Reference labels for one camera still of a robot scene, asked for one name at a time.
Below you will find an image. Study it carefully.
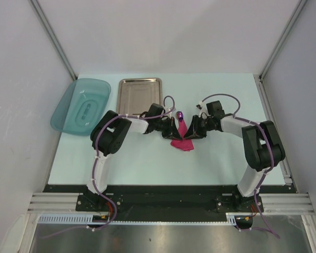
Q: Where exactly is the teal plastic container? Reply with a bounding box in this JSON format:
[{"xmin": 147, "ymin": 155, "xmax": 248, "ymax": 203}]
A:
[{"xmin": 50, "ymin": 78, "xmax": 111, "ymax": 136}]

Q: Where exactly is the white cable duct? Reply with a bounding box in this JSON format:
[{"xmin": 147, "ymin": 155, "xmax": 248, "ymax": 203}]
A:
[{"xmin": 38, "ymin": 213, "xmax": 236, "ymax": 226}]

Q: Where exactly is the steel tray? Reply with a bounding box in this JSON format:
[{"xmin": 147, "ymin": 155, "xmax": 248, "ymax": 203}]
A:
[{"xmin": 116, "ymin": 77, "xmax": 163, "ymax": 115}]

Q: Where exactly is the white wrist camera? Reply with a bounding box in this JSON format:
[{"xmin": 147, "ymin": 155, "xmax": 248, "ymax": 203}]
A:
[
  {"xmin": 196, "ymin": 101, "xmax": 208, "ymax": 119},
  {"xmin": 164, "ymin": 106, "xmax": 175, "ymax": 115}
]

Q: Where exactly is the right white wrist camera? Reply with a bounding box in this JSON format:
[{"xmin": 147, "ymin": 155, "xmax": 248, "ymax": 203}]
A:
[{"xmin": 196, "ymin": 101, "xmax": 208, "ymax": 119}]

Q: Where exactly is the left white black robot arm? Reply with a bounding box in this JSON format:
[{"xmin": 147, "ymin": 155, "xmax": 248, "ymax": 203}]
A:
[{"xmin": 84, "ymin": 103, "xmax": 182, "ymax": 211}]

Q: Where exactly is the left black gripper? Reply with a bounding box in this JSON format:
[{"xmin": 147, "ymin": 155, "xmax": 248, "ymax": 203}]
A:
[{"xmin": 153, "ymin": 116, "xmax": 182, "ymax": 141}]

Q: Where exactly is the right aluminium corner post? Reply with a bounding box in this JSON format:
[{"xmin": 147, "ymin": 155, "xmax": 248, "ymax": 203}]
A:
[{"xmin": 259, "ymin": 0, "xmax": 309, "ymax": 79}]

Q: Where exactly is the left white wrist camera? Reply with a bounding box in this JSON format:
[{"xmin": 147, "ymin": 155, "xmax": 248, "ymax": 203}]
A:
[{"xmin": 164, "ymin": 106, "xmax": 175, "ymax": 115}]

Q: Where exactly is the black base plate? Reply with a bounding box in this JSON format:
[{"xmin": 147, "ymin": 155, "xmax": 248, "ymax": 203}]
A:
[{"xmin": 43, "ymin": 184, "xmax": 296, "ymax": 222}]

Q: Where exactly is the left aluminium corner post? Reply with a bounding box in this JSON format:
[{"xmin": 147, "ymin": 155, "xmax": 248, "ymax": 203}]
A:
[{"xmin": 28, "ymin": 0, "xmax": 77, "ymax": 81}]

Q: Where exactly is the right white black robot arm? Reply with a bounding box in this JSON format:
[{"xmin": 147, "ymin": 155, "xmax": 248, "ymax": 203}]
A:
[{"xmin": 184, "ymin": 101, "xmax": 285, "ymax": 211}]

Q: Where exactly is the pink paper napkin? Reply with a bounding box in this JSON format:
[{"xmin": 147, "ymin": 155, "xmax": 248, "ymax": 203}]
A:
[{"xmin": 171, "ymin": 120, "xmax": 194, "ymax": 152}]

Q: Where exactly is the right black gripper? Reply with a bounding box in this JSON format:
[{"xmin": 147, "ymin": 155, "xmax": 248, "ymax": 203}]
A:
[{"xmin": 184, "ymin": 114, "xmax": 214, "ymax": 140}]

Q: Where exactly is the aluminium corner post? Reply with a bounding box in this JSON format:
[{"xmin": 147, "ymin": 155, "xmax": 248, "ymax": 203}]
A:
[
  {"xmin": 259, "ymin": 0, "xmax": 309, "ymax": 79},
  {"xmin": 28, "ymin": 0, "xmax": 77, "ymax": 81}
]

